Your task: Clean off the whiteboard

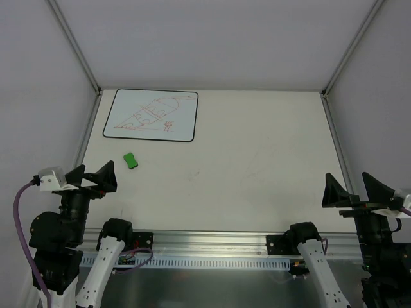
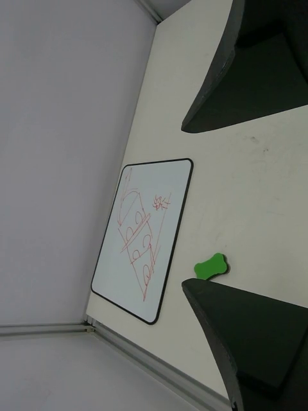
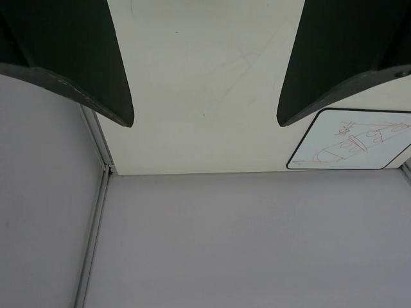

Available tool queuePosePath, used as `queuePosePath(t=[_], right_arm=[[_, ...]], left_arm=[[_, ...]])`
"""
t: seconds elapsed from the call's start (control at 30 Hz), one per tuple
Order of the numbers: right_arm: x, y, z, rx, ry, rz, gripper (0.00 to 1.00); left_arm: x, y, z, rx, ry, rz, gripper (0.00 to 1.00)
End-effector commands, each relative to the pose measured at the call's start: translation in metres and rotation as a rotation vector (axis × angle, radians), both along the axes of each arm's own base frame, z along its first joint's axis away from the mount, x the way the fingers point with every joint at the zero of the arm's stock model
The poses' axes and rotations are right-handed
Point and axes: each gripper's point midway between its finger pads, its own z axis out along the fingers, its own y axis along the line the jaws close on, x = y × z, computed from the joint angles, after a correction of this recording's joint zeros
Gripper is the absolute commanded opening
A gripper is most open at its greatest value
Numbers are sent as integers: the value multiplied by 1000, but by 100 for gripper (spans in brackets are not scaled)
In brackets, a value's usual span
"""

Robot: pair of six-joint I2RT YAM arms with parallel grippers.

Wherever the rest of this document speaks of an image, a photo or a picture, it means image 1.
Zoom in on green bone-shaped eraser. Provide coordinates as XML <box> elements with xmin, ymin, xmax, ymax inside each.
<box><xmin>123</xmin><ymin>152</ymin><xmax>139</xmax><ymax>169</ymax></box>

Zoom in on white whiteboard black frame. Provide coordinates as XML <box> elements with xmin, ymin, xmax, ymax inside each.
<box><xmin>103</xmin><ymin>89</ymin><xmax>199</xmax><ymax>142</ymax></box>

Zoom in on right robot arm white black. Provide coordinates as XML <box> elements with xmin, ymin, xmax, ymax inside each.
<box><xmin>284</xmin><ymin>172</ymin><xmax>410</xmax><ymax>307</ymax></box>

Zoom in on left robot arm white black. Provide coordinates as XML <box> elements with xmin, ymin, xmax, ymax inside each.
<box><xmin>29</xmin><ymin>160</ymin><xmax>134</xmax><ymax>307</ymax></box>

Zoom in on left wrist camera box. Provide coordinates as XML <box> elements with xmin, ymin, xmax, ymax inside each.
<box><xmin>38</xmin><ymin>166</ymin><xmax>76</xmax><ymax>192</ymax></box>

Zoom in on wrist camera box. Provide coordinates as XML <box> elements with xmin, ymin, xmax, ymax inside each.
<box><xmin>373</xmin><ymin>189</ymin><xmax>410</xmax><ymax>219</ymax></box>
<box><xmin>38</xmin><ymin>166</ymin><xmax>76</xmax><ymax>192</ymax></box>

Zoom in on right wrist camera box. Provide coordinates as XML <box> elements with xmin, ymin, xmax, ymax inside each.
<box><xmin>373</xmin><ymin>189</ymin><xmax>410</xmax><ymax>219</ymax></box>

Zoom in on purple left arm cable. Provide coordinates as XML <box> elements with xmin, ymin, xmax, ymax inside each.
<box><xmin>12</xmin><ymin>180</ymin><xmax>53</xmax><ymax>308</ymax></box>

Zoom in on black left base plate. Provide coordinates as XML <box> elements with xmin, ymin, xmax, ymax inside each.
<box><xmin>123</xmin><ymin>231</ymin><xmax>154</xmax><ymax>252</ymax></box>

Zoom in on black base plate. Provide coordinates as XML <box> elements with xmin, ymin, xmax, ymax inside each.
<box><xmin>123</xmin><ymin>231</ymin><xmax>154</xmax><ymax>252</ymax></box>
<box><xmin>265</xmin><ymin>234</ymin><xmax>300</xmax><ymax>256</ymax></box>

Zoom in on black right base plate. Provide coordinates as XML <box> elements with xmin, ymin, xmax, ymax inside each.
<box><xmin>265</xmin><ymin>234</ymin><xmax>300</xmax><ymax>256</ymax></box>

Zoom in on aluminium mounting rail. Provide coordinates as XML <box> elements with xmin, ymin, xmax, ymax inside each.
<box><xmin>83</xmin><ymin>228</ymin><xmax>363</xmax><ymax>259</ymax></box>

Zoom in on white slotted cable duct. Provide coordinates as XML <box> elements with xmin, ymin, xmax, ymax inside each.
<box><xmin>80</xmin><ymin>253</ymin><xmax>291</xmax><ymax>271</ymax></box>

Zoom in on right aluminium frame post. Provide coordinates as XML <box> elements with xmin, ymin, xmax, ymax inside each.
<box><xmin>320</xmin><ymin>0</ymin><xmax>386</xmax><ymax>193</ymax></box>

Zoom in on aluminium frame post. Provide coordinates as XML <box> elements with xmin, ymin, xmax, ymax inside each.
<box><xmin>45</xmin><ymin>0</ymin><xmax>101</xmax><ymax>167</ymax></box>
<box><xmin>320</xmin><ymin>0</ymin><xmax>386</xmax><ymax>193</ymax></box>

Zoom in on left aluminium frame post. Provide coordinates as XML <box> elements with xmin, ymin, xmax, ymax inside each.
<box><xmin>45</xmin><ymin>0</ymin><xmax>101</xmax><ymax>167</ymax></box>

